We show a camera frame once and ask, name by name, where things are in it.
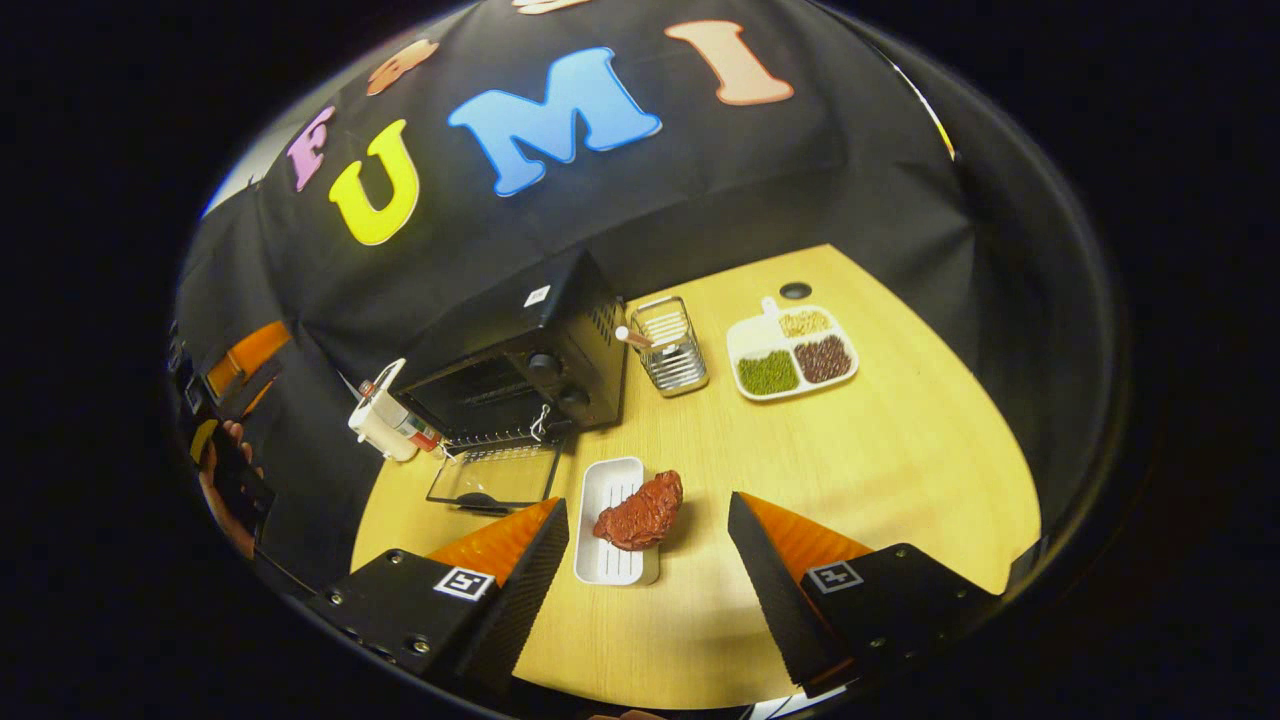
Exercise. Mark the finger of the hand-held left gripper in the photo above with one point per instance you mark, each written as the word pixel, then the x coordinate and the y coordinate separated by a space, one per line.
pixel 255 355
pixel 262 392

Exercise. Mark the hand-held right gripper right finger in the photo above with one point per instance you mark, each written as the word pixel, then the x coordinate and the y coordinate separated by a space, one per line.
pixel 775 600

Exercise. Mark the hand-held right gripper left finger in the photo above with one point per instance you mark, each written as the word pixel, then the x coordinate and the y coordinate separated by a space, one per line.
pixel 520 600

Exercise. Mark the reddish brown meat piece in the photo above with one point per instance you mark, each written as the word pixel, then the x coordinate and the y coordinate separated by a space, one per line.
pixel 640 512

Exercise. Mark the black electric oven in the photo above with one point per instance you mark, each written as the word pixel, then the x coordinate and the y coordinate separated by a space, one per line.
pixel 500 310

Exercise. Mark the white toaster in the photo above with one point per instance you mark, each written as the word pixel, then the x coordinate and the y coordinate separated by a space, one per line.
pixel 375 432

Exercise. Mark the white ribbed tray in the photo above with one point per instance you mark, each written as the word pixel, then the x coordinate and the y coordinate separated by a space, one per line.
pixel 610 495

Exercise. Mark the red label plastic bottle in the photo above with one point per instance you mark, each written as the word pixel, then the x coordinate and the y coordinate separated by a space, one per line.
pixel 420 432

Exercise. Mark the green beans heap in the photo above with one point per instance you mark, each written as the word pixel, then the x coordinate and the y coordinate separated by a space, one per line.
pixel 768 373

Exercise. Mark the dark red beans heap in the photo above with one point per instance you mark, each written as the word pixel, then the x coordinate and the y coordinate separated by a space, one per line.
pixel 823 358

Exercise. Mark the white divided plate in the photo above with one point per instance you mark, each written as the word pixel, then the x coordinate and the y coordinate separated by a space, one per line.
pixel 752 340

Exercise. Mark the yellow beans heap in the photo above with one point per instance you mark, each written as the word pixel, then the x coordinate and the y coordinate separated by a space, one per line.
pixel 804 323

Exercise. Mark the small pale utensil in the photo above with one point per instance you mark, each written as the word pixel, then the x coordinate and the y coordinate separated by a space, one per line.
pixel 633 338

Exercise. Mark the black backdrop cloth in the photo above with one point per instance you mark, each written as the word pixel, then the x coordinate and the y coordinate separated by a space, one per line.
pixel 700 180

